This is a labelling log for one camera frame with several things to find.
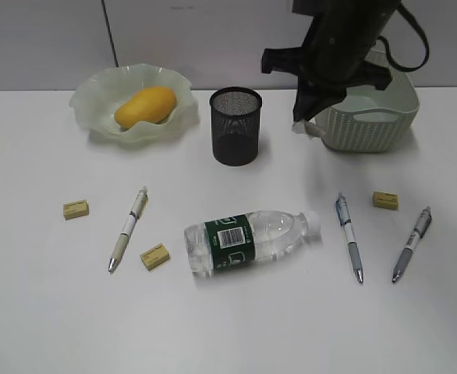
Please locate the far left yellow eraser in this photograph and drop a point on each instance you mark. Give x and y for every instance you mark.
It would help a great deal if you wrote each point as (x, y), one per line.
(75, 209)

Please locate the pale green wavy plate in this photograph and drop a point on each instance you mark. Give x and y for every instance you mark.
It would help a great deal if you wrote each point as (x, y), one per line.
(96, 100)

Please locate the centre left yellow eraser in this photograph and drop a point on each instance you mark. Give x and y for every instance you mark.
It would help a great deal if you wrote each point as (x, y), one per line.
(154, 257)

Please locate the middle blue grey pen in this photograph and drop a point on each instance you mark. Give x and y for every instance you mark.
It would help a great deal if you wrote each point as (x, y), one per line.
(345, 222)

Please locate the right yellow eraser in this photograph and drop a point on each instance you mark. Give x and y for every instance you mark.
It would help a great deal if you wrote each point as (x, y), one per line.
(385, 200)

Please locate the white waste paper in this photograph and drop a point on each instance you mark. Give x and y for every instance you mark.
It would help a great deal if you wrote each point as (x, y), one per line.
(308, 128)

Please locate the yellow eraser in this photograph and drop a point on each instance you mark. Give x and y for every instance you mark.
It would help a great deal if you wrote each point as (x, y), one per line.
(385, 200)
(75, 209)
(154, 257)

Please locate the black mesh pen holder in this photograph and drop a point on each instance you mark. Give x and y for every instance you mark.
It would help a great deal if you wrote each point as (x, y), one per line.
(235, 125)

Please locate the clear water bottle green label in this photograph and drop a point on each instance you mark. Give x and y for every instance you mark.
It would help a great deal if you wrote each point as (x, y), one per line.
(237, 241)

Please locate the pale green woven basket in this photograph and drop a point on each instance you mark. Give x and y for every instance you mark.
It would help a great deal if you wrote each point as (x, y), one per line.
(371, 120)

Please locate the yellow mango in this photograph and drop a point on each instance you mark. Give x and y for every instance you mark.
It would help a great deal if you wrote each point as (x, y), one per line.
(152, 104)

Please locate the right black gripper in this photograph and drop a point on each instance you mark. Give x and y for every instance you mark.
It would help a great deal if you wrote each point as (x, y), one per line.
(333, 54)

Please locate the left beige grip pen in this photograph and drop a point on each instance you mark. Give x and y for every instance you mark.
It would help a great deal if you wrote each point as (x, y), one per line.
(124, 236)

